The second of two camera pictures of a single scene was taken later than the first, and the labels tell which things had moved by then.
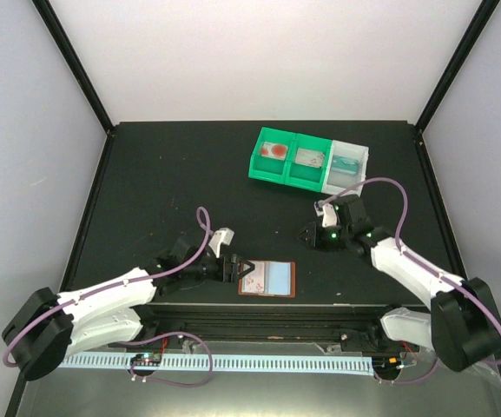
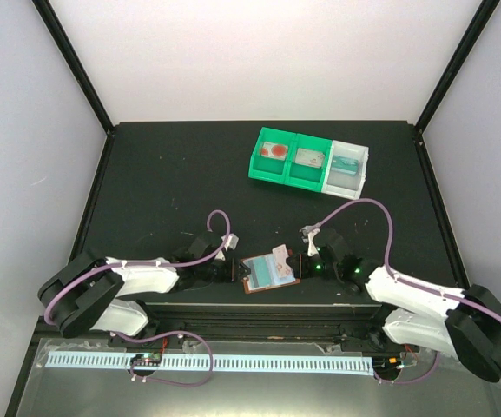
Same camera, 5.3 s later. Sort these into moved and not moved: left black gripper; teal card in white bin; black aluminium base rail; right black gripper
Moved: right black gripper
Not moved: teal card in white bin; black aluminium base rail; left black gripper
